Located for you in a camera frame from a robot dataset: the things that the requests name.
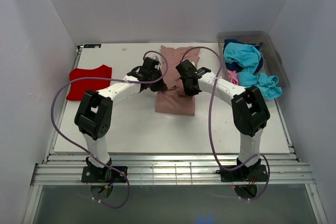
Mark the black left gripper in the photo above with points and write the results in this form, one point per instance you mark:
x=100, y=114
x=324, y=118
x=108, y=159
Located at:
x=161, y=86

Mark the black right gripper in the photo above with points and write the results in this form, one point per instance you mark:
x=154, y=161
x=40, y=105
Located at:
x=188, y=93

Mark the dusty pink t-shirt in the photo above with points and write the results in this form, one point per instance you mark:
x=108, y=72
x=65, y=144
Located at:
x=173, y=100

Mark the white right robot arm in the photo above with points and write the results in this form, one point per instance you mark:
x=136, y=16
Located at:
x=250, y=116

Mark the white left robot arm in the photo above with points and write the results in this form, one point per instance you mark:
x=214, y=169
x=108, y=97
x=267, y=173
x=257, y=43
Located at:
x=94, y=114

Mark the light pink t-shirt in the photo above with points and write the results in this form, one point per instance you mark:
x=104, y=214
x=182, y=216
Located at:
x=233, y=77

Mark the turquoise t-shirt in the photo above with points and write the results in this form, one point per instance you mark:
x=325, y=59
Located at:
x=251, y=75

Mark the clear plastic bin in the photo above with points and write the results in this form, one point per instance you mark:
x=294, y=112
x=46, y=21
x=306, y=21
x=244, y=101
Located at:
x=272, y=61

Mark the folded red t-shirt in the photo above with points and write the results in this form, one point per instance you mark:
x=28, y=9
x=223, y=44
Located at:
x=77, y=89

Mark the blue label sticker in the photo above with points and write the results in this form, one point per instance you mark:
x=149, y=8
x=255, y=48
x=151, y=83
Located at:
x=92, y=46

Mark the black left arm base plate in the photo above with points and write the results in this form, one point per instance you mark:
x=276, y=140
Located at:
x=120, y=174

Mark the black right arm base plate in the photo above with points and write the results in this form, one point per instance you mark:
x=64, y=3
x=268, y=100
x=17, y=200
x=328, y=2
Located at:
x=244, y=174

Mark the aluminium extrusion frame rail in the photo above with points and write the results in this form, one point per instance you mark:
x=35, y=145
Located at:
x=167, y=169

